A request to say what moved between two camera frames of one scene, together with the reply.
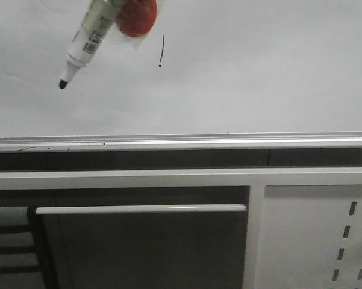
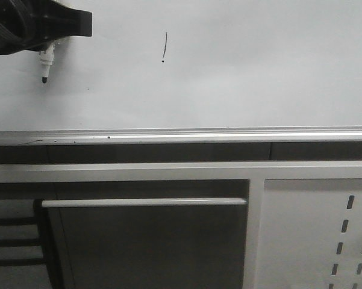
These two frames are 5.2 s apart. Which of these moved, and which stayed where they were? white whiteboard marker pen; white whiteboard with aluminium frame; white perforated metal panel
Moved: white whiteboard marker pen
Stayed: white whiteboard with aluminium frame; white perforated metal panel
